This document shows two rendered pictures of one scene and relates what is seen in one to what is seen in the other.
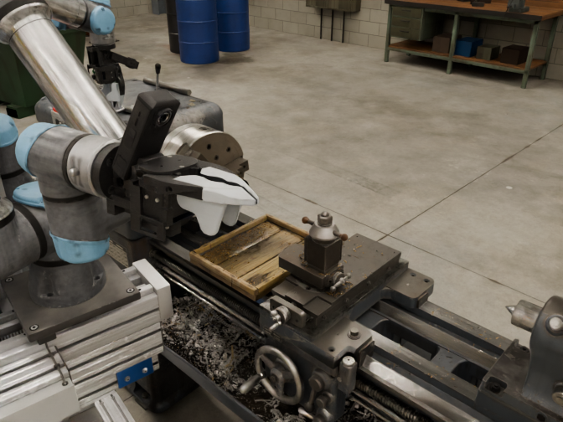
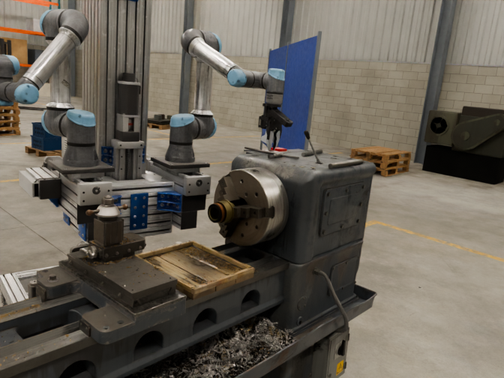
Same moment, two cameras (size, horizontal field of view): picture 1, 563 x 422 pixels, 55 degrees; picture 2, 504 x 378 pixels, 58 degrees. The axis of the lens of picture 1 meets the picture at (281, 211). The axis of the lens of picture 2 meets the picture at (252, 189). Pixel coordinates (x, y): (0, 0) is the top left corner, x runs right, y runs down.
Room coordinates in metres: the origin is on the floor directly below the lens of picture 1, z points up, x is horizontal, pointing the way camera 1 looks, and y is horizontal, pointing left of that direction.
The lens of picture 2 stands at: (1.62, -1.54, 1.58)
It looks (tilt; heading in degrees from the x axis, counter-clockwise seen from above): 13 degrees down; 88
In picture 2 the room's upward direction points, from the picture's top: 5 degrees clockwise
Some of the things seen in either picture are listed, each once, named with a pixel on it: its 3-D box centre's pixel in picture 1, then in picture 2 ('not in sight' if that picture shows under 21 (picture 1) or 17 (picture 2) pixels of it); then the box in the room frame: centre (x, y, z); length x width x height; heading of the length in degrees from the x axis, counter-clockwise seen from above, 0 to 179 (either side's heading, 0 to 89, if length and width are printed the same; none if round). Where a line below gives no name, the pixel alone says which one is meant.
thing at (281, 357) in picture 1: (295, 375); not in sight; (1.07, -0.04, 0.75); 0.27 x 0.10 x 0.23; 47
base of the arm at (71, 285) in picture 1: (64, 265); (81, 152); (0.92, 0.45, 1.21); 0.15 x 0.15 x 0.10
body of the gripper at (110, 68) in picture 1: (104, 63); (271, 116); (1.74, 0.57, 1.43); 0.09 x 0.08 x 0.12; 137
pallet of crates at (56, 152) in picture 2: not in sight; (68, 132); (-1.54, 6.75, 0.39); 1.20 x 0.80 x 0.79; 53
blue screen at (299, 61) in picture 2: not in sight; (282, 107); (2.31, 7.07, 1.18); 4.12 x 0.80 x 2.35; 97
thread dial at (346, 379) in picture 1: (347, 373); (35, 295); (0.98, -0.16, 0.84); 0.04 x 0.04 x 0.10; 47
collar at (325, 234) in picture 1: (324, 228); (107, 209); (1.20, -0.11, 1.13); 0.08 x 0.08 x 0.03
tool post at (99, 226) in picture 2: (322, 248); (109, 229); (1.21, -0.11, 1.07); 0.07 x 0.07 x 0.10; 47
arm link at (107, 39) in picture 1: (102, 37); (273, 99); (1.74, 0.56, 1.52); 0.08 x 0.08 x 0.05
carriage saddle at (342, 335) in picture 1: (352, 297); (105, 289); (1.22, -0.20, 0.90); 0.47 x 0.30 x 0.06; 137
